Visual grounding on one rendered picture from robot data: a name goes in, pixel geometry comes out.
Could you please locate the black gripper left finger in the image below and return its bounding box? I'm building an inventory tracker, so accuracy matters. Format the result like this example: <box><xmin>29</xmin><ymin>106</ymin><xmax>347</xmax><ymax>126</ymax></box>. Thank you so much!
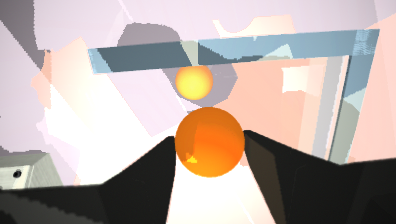
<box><xmin>0</xmin><ymin>136</ymin><xmax>176</xmax><ymax>224</ymax></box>

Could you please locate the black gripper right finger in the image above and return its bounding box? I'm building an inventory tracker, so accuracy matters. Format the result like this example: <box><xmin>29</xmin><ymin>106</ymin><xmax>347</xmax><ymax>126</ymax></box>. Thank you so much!
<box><xmin>243</xmin><ymin>130</ymin><xmax>396</xmax><ymax>224</ymax></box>

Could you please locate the yellow glowing ball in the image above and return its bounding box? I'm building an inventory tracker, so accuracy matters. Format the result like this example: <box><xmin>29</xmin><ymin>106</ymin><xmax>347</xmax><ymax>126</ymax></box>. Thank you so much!
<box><xmin>175</xmin><ymin>65</ymin><xmax>213</xmax><ymax>100</ymax></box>

